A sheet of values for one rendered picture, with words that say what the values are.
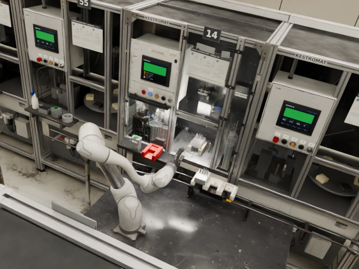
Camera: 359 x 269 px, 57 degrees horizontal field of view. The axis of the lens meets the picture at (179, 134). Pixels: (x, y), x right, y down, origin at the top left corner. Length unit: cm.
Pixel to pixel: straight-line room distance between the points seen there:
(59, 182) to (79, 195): 32
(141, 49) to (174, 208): 129
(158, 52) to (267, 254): 170
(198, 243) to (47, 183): 206
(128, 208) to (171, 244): 42
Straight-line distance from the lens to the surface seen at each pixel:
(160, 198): 281
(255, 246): 266
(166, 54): 254
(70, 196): 382
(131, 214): 237
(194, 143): 291
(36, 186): 399
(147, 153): 287
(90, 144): 203
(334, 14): 586
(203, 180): 267
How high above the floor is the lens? 264
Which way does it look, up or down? 33 degrees down
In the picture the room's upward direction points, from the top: 9 degrees clockwise
